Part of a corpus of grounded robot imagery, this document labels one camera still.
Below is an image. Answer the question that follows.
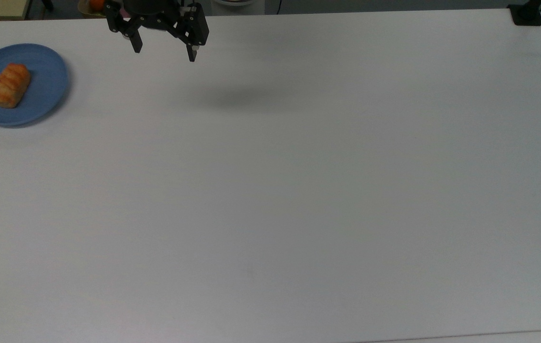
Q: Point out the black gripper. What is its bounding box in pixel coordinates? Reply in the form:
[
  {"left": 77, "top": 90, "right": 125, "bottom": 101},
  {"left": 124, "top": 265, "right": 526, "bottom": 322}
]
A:
[{"left": 104, "top": 0, "right": 210, "bottom": 63}]

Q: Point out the golden brown bread roll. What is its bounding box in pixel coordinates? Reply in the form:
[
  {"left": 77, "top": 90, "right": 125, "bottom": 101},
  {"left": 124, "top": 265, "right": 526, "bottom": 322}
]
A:
[{"left": 0, "top": 63, "right": 32, "bottom": 110}]

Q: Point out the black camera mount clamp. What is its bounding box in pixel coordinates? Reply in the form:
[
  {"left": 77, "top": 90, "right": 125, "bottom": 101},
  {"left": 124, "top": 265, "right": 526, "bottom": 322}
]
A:
[{"left": 507, "top": 0, "right": 541, "bottom": 27}]

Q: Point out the tan bowl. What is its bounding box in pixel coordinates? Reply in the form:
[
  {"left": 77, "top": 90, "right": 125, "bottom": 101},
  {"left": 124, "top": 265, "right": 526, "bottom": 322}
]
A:
[{"left": 77, "top": 0, "right": 109, "bottom": 19}]

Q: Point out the blue round plate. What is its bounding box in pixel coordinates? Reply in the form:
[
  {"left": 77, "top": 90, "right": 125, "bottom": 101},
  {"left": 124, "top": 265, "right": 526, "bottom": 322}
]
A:
[{"left": 0, "top": 43, "right": 70, "bottom": 127}]

